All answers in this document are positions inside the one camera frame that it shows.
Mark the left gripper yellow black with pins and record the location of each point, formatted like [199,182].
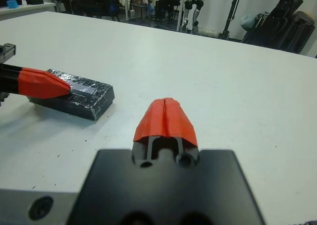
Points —
[7,51]

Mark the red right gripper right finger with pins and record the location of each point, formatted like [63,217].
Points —
[179,121]

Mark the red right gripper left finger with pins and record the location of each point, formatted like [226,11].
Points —
[152,121]

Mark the black scuffed box lid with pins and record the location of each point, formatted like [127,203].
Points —
[86,103]

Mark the blue box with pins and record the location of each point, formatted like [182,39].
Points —
[12,4]

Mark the white desk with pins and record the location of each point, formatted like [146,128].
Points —
[24,10]

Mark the flat black case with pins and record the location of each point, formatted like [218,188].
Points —
[34,1]

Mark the silver humanoid robot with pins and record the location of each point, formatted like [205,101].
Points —
[195,14]

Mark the blue office chair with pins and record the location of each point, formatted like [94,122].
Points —
[115,2]

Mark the teal bag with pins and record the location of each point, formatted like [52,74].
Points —
[247,21]

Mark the black light stand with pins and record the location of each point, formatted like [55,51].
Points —
[231,12]

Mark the large black bag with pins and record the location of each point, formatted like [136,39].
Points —
[280,24]

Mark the tan round object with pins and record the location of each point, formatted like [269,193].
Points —
[305,18]

